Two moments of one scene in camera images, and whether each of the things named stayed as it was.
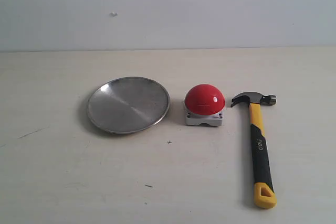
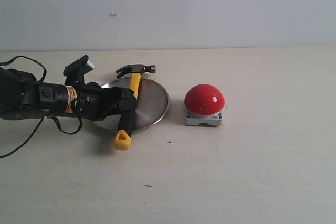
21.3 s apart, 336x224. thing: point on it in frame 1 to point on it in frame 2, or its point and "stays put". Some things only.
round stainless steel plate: (127, 105) stays put
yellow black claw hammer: (264, 193) to (122, 138)
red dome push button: (204, 105) stays put
